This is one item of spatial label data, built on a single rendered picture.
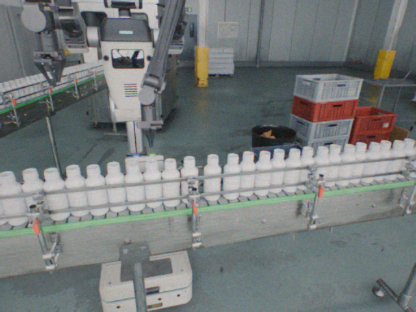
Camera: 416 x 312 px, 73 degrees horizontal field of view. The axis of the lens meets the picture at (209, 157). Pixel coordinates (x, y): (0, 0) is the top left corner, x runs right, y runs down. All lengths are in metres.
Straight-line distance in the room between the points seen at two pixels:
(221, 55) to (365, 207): 9.41
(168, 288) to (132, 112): 1.01
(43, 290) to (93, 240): 1.28
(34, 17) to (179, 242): 0.80
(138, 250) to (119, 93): 0.75
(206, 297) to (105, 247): 1.09
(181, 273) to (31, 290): 1.01
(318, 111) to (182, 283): 2.29
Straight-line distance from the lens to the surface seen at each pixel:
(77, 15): 1.35
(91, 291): 2.15
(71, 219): 1.01
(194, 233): 0.97
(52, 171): 0.98
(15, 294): 2.33
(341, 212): 1.29
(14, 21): 7.38
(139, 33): 1.48
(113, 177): 0.93
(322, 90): 3.23
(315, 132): 3.35
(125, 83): 1.43
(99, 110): 4.94
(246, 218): 1.07
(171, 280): 1.77
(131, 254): 1.06
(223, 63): 10.48
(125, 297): 1.80
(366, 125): 3.93
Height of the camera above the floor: 1.56
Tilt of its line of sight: 25 degrees down
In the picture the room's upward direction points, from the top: 2 degrees clockwise
